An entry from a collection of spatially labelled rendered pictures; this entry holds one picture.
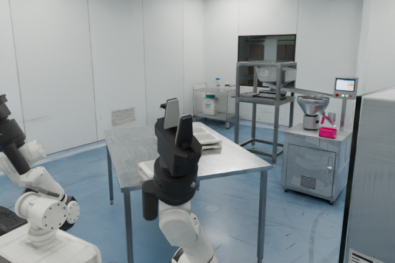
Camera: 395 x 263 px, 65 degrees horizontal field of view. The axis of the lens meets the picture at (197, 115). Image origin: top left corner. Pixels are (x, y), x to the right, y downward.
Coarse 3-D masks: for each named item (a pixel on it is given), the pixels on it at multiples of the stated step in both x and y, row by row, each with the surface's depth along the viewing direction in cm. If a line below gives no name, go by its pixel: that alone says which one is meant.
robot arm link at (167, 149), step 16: (160, 128) 58; (176, 128) 59; (160, 144) 59; (192, 144) 55; (160, 160) 60; (176, 160) 53; (192, 160) 53; (160, 176) 59; (176, 176) 59; (192, 176) 59; (160, 192) 61; (176, 192) 59
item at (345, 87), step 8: (336, 80) 350; (344, 80) 345; (352, 80) 340; (336, 88) 352; (344, 88) 346; (352, 88) 342; (336, 96) 352; (344, 96) 348; (352, 96) 343; (344, 104) 353; (344, 112) 355; (344, 120) 359
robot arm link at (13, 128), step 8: (0, 96) 90; (0, 104) 90; (0, 112) 90; (8, 112) 93; (0, 120) 91; (8, 120) 94; (0, 128) 90; (8, 128) 92; (16, 128) 94; (0, 136) 90; (8, 136) 91
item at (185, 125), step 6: (186, 114) 52; (180, 120) 51; (186, 120) 51; (180, 126) 52; (186, 126) 52; (192, 126) 53; (180, 132) 52; (186, 132) 53; (192, 132) 54; (180, 138) 53; (186, 138) 54; (192, 138) 54; (180, 144) 54; (186, 144) 54
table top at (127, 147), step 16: (128, 128) 336; (144, 128) 336; (208, 128) 336; (112, 144) 278; (128, 144) 278; (144, 144) 278; (224, 144) 278; (112, 160) 239; (128, 160) 239; (144, 160) 239; (208, 160) 239; (224, 160) 239; (240, 160) 239; (256, 160) 239; (128, 176) 209; (208, 176) 212; (224, 176) 217
